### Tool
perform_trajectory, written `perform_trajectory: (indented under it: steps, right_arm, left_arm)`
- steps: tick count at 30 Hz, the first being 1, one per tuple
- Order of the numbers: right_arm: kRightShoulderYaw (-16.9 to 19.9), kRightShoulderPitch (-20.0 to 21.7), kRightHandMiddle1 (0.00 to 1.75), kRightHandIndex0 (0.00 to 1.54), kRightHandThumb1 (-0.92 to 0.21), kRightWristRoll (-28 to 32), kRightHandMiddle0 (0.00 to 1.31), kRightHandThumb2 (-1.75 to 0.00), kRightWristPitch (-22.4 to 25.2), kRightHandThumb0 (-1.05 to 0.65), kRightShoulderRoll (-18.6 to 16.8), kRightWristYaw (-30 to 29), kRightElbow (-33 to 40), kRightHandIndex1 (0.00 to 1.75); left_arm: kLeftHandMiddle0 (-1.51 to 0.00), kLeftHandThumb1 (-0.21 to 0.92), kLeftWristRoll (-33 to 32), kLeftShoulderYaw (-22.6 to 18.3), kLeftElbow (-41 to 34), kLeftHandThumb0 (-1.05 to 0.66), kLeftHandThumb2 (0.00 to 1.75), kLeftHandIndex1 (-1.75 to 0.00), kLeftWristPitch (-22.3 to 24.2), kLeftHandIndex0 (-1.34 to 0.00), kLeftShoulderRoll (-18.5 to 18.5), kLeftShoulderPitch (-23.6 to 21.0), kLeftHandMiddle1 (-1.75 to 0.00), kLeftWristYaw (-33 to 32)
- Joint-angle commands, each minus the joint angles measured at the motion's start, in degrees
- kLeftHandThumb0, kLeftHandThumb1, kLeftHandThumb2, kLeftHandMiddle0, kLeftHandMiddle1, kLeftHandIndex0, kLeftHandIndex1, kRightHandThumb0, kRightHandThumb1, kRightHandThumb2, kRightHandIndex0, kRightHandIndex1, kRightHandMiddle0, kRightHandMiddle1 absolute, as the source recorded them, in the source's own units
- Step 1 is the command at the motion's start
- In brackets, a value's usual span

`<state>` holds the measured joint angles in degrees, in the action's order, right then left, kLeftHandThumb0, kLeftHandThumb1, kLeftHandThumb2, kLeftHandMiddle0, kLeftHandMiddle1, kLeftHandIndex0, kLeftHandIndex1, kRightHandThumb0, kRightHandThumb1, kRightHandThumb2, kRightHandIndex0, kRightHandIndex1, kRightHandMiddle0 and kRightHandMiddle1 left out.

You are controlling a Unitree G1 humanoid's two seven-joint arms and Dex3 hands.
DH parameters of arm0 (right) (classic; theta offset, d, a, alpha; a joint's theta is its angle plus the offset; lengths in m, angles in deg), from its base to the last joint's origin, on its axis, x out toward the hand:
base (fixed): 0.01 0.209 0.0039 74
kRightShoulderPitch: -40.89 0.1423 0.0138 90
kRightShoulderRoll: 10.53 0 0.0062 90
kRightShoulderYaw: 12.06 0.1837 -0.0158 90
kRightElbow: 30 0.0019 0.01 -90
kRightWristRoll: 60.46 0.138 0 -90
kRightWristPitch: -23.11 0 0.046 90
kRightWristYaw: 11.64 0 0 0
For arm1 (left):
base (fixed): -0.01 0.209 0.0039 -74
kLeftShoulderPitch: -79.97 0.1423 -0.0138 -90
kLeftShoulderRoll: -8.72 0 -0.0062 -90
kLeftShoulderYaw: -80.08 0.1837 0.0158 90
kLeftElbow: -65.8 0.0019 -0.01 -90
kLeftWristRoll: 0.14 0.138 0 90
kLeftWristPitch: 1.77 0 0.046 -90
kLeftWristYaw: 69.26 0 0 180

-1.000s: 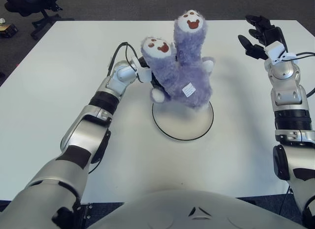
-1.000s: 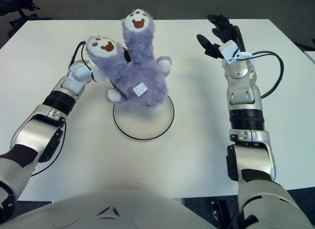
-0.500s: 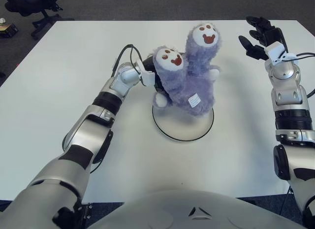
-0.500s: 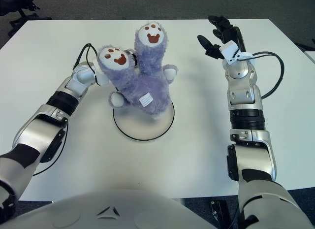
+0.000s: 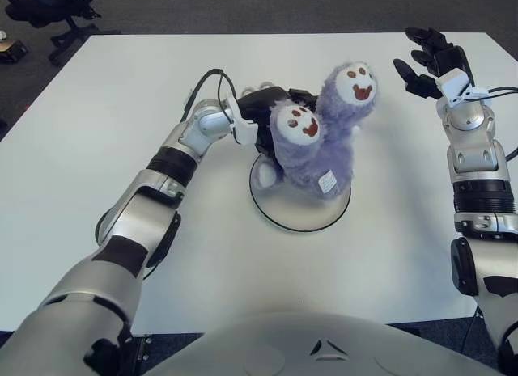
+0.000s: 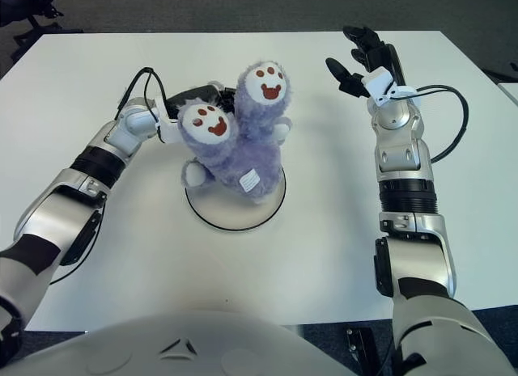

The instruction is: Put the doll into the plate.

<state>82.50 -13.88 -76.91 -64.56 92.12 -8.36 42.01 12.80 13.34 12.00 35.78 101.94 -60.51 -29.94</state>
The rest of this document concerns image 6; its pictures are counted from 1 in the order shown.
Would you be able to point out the black bracket under table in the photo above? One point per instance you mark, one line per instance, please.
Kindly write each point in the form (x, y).
(362, 347)

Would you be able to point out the white side desk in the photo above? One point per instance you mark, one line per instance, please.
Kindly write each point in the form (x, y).
(512, 92)

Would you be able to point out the purple plush bunny doll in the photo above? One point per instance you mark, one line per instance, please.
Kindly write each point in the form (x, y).
(239, 157)

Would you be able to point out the silver robot torso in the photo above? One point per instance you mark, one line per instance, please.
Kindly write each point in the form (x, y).
(182, 351)

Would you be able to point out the black office chair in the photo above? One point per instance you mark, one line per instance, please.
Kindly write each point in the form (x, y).
(16, 8)

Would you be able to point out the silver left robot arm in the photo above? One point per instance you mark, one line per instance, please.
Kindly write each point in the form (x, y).
(69, 198)

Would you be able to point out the white plate with black rim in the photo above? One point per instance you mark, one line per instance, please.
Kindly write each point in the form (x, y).
(234, 214)

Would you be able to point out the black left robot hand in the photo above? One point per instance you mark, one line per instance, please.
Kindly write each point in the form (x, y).
(190, 96)

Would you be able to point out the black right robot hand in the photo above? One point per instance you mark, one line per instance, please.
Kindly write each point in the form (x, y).
(364, 52)

